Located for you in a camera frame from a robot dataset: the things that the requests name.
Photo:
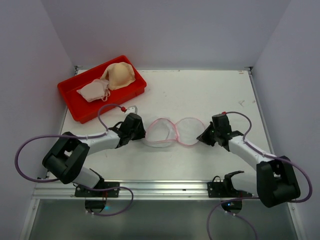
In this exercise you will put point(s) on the pale pink bra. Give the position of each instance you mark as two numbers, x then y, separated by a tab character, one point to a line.
98	89

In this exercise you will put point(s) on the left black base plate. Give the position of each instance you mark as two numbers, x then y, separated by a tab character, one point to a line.
103	189

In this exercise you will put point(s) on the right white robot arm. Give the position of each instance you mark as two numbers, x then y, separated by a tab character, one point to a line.
274	181

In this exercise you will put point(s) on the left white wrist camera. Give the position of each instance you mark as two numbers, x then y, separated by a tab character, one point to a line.
132	109

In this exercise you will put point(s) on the red plastic tray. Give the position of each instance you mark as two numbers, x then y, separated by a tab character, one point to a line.
80	109

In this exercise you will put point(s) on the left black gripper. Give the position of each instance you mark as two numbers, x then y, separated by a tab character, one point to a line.
137	129

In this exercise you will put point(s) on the white mesh laundry bag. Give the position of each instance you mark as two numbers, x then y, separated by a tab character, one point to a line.
162	132

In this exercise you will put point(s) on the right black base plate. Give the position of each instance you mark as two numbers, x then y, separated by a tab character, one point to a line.
217	189

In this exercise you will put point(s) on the beige bra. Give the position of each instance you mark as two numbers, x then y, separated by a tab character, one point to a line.
118	75

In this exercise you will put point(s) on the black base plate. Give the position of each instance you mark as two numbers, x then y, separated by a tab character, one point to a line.
103	189
217	189

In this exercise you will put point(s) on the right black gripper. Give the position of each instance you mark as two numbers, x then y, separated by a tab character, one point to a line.
210	135

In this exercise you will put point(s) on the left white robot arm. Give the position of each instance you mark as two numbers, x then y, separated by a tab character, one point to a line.
65	160

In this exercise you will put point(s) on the aluminium front rail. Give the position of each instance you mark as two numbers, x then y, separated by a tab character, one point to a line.
142	190

